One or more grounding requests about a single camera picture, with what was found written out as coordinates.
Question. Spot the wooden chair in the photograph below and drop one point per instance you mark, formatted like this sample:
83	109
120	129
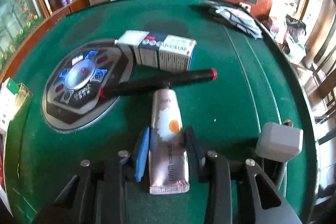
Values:
321	77

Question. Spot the pile of playing cards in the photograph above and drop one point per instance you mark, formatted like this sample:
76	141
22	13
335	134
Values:
236	19

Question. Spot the pink cream tube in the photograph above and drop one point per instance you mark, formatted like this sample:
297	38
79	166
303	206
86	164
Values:
168	134

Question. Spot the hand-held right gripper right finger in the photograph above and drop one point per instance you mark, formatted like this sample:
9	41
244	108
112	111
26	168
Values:
195	158

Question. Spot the black pen with red ends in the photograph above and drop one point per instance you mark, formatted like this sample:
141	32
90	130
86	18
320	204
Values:
157	82

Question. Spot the mahjong table control panel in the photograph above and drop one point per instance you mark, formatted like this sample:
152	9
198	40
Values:
78	74

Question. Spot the white charger adapter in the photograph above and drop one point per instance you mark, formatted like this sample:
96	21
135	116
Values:
279	141

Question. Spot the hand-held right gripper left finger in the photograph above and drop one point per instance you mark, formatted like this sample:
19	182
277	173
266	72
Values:
141	155

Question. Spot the green and white box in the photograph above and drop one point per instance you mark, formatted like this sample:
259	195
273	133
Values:
10	100

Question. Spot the flower wall painting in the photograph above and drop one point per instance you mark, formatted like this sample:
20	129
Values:
18	19

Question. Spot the white lidded box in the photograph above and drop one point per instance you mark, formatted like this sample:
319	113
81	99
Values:
130	41

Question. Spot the white medicine box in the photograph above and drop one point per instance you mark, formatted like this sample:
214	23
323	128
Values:
176	56

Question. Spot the pile of clothes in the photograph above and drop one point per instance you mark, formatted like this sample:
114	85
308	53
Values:
295	28

